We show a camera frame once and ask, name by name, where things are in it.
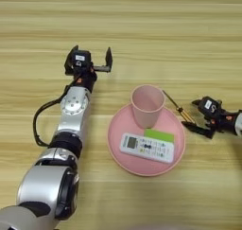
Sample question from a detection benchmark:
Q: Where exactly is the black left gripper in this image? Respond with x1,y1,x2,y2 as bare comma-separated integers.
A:
64,44,113,94

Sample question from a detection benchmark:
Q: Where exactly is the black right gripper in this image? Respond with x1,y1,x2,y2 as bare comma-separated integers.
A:
181,97,238,139

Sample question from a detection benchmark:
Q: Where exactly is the green card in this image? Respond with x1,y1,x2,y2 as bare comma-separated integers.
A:
144,128,175,143

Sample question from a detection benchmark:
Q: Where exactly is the pink plastic cup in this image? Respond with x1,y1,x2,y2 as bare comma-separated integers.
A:
130,84,166,130

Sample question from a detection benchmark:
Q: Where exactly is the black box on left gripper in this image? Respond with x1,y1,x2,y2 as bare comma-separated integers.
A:
73,50,93,68

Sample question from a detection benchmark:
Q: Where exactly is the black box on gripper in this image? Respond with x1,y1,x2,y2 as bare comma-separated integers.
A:
200,96,222,116
73,50,93,68

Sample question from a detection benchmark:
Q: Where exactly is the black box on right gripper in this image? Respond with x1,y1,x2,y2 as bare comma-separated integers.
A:
200,96,222,116

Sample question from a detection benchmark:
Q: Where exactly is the white remote control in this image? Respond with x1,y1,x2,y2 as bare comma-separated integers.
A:
119,133,175,164

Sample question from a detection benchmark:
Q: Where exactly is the pink round plate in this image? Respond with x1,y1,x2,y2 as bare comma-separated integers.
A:
107,102,186,177

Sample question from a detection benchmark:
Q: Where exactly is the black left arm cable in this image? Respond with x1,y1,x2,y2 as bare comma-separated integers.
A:
31,78,78,149

